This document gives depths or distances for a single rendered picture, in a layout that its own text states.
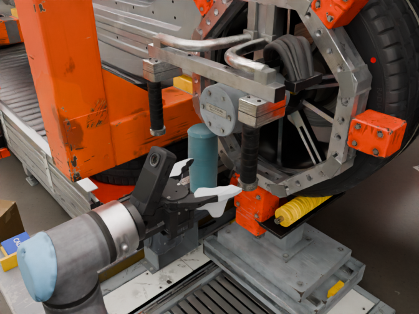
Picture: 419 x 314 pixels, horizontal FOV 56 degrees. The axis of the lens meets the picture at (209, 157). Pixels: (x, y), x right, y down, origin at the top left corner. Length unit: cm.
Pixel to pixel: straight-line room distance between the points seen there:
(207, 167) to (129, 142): 36
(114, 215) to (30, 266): 14
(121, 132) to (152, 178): 71
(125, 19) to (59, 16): 67
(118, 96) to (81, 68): 17
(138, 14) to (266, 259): 110
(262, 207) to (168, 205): 55
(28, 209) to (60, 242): 160
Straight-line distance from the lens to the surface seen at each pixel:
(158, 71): 100
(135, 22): 174
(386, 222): 210
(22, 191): 235
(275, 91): 74
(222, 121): 94
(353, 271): 154
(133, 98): 136
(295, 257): 146
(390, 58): 93
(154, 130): 106
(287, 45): 82
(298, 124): 112
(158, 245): 139
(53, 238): 61
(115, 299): 154
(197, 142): 109
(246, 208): 123
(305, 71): 81
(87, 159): 132
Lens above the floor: 124
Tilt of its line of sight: 31 degrees down
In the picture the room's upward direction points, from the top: straight up
